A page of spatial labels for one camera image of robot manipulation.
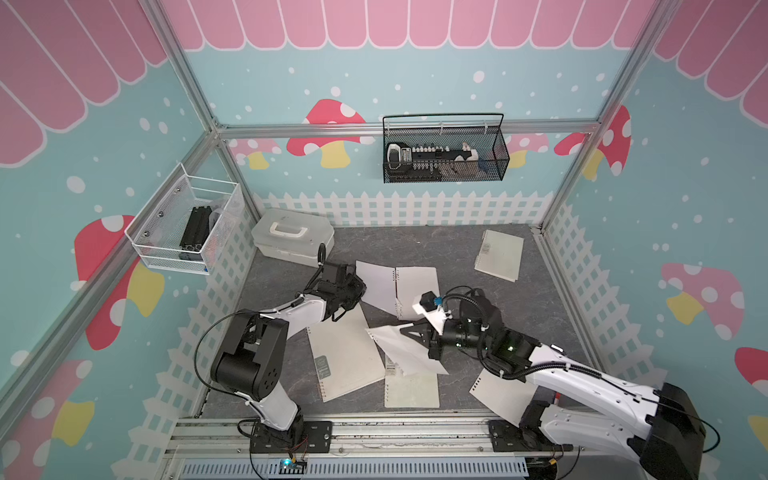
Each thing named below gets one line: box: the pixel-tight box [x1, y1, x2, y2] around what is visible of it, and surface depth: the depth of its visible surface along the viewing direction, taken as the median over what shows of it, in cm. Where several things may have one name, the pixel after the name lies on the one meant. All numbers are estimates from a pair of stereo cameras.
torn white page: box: [365, 323, 449, 376], surface depth 74 cm
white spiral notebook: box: [356, 260, 440, 321], surface depth 108 cm
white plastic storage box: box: [252, 208, 335, 268], surface depth 108 cm
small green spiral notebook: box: [384, 354, 439, 408], surface depth 83 cm
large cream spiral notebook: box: [306, 303, 386, 403], surface depth 87 cm
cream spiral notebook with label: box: [474, 229, 525, 283], surface depth 112 cm
